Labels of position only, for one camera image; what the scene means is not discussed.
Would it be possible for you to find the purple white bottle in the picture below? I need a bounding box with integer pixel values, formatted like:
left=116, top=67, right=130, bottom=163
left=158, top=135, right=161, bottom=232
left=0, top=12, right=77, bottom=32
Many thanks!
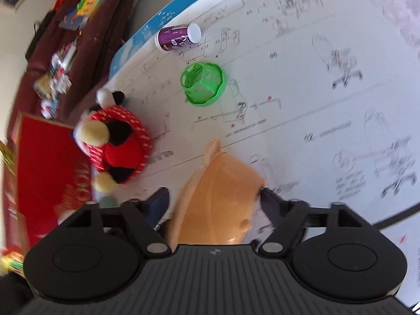
left=155, top=23, right=202, bottom=53

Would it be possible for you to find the red polka dot mouse plush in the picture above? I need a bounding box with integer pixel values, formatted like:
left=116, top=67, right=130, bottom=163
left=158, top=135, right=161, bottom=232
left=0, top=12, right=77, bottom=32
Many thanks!
left=71, top=88, right=153, bottom=193

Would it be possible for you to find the orange toy pot with lid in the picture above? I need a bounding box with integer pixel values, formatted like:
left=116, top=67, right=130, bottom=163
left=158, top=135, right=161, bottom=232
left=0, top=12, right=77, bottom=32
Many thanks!
left=166, top=138, right=267, bottom=246

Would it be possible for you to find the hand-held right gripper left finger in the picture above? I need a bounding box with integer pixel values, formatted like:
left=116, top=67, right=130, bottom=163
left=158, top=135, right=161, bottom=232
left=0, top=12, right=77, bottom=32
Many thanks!
left=57, top=187, right=173, bottom=259

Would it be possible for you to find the red cardboard box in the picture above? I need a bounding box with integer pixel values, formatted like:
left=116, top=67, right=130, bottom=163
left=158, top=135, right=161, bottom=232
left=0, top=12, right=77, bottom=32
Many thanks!
left=3, top=112, right=96, bottom=256

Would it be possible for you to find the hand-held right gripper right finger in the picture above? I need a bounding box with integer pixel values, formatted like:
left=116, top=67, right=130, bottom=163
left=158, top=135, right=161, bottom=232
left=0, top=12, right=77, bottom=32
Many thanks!
left=259, top=187, right=366, bottom=259

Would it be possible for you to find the green plastic basket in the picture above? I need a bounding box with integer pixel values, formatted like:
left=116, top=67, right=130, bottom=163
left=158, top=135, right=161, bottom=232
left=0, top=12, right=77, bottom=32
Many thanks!
left=180, top=62, right=228, bottom=107

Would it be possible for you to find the green red toy box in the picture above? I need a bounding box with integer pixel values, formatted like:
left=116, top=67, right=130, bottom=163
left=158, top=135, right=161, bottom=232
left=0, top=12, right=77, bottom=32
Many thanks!
left=0, top=251, right=25, bottom=273

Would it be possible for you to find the brown sofa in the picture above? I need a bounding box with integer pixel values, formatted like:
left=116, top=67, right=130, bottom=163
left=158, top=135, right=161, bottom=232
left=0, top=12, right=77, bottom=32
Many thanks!
left=7, top=0, right=145, bottom=158

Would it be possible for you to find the black bag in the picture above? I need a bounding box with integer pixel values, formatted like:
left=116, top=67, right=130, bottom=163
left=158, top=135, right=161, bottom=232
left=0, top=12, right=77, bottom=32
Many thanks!
left=25, top=10, right=56, bottom=61

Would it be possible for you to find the yellow plastic toy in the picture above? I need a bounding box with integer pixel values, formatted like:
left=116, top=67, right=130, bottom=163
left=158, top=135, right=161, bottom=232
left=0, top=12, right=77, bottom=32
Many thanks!
left=76, top=0, right=106, bottom=17

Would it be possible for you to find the white printed paper sheet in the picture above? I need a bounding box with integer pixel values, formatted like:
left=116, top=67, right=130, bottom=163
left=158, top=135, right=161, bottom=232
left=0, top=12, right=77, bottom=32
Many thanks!
left=108, top=0, right=420, bottom=224

